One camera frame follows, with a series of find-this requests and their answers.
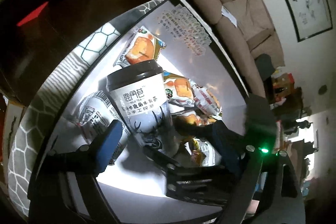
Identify orange white snack packet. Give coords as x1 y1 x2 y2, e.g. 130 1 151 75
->
184 139 223 167

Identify white barcode snack packet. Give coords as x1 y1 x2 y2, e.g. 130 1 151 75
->
75 91 132 165

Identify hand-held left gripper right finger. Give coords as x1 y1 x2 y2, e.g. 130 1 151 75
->
210 122 306 224

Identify white papers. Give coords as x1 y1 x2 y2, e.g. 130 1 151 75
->
222 5 238 28

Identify dark grey cushion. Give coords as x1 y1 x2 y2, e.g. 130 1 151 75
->
256 53 275 80

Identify black box with white inside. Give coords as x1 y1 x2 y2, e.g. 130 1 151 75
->
25 0 252 224

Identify grey stone-pattern blanket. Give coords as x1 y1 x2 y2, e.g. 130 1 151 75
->
7 0 168 203

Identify milk tea cup black lid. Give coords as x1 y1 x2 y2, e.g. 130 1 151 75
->
106 59 181 159

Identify orange cake packet green logo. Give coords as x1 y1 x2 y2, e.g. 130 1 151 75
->
163 70 196 106
113 26 167 68

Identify beige sofa pillow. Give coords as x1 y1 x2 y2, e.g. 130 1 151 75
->
223 0 273 41

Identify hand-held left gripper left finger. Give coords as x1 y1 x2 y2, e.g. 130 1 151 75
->
28 119 124 224

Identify white red snack packet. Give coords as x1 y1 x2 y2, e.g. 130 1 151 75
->
190 82 222 115

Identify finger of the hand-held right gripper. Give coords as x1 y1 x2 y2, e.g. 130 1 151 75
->
175 119 214 136
143 147 238 207

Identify red flat object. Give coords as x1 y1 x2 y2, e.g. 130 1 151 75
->
17 2 49 28

